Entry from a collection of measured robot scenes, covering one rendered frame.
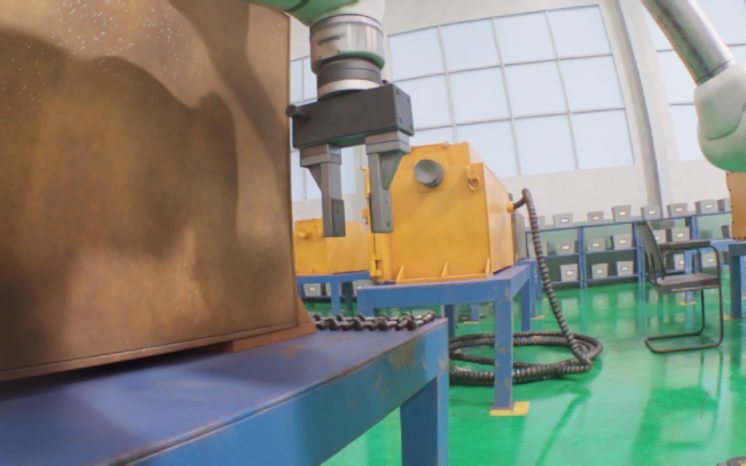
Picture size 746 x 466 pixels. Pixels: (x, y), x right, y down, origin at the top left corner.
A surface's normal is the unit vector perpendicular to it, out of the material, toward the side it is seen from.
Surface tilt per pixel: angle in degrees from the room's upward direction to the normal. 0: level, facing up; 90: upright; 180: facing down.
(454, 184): 90
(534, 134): 90
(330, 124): 90
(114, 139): 90
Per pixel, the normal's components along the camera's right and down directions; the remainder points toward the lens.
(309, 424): 0.90, -0.09
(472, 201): -0.41, -0.04
